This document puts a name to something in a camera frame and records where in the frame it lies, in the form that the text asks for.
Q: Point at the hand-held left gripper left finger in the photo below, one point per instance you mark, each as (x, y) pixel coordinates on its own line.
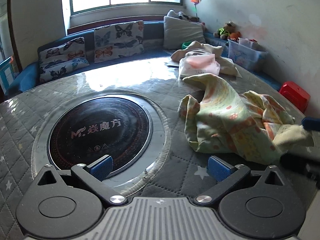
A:
(102, 168)

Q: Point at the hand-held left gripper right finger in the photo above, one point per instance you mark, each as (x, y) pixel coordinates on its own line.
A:
(218, 170)

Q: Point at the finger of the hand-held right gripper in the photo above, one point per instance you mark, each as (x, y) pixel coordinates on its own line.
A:
(311, 123)
(297, 163)

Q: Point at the green floral garment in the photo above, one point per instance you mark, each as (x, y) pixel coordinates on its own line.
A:
(225, 115)

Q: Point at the red plastic stool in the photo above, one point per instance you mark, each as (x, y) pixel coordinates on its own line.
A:
(295, 95)

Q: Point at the round black induction cooktop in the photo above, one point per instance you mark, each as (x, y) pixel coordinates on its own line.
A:
(100, 130)

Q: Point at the grey quilted star table cover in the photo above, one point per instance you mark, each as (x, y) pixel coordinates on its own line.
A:
(37, 120)

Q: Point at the clear plastic storage box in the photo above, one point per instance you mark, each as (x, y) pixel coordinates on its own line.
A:
(246, 52)

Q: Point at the folded pink garment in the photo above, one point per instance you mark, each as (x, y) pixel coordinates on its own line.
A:
(200, 63)

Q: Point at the orange plush toy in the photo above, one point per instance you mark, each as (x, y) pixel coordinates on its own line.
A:
(234, 36)

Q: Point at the butterfly print pillow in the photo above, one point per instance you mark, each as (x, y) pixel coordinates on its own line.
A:
(62, 57)
(118, 41)

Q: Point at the blue sofa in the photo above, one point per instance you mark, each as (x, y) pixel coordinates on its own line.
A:
(25, 77)

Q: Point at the cream garment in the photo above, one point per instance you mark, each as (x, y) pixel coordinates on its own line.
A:
(207, 48)

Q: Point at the plush bear in green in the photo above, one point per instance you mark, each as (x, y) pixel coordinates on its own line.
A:
(226, 30)

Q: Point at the green bowl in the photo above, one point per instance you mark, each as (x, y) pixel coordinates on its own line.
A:
(186, 45)

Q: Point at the blue cabinet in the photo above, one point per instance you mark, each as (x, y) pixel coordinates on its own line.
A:
(6, 72)

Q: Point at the grey pillow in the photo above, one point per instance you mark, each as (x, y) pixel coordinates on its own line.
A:
(182, 33)

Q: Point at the white plush toy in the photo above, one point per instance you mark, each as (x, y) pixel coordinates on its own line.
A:
(178, 15)

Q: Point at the colourful pinwheel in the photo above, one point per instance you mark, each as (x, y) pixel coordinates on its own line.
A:
(196, 0)

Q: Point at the dark wooden door frame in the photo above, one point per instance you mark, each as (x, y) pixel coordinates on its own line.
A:
(15, 30)

